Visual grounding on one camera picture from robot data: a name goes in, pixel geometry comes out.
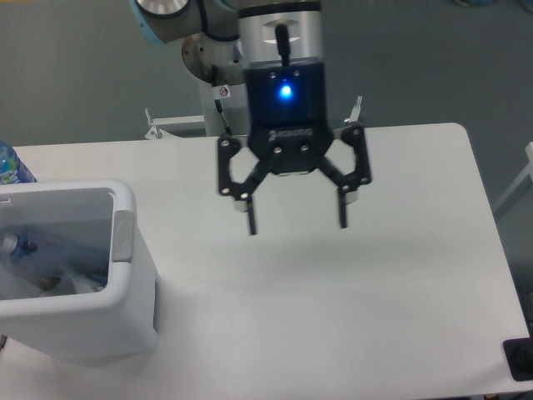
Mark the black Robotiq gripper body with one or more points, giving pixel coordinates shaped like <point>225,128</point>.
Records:
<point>278,153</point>

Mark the black device at table corner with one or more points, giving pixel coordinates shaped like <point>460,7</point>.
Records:
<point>519,358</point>

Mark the white plastic wrapper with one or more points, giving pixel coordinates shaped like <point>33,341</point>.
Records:
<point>74,284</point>

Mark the clear crushed plastic bottle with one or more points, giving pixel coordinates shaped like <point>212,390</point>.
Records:
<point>46,255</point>

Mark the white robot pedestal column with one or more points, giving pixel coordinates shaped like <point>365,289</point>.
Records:
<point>217,68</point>

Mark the white pedestal base bracket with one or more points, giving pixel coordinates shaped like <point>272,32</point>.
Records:
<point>175,125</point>

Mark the white frame at right edge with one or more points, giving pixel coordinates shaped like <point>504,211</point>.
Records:
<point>517,189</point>

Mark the white trash can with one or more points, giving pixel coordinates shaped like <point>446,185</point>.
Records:
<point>120,319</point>

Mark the blue labelled bottle at edge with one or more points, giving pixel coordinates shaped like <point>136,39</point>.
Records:
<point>13,170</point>

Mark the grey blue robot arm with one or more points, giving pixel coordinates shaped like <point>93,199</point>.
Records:
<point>269,31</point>

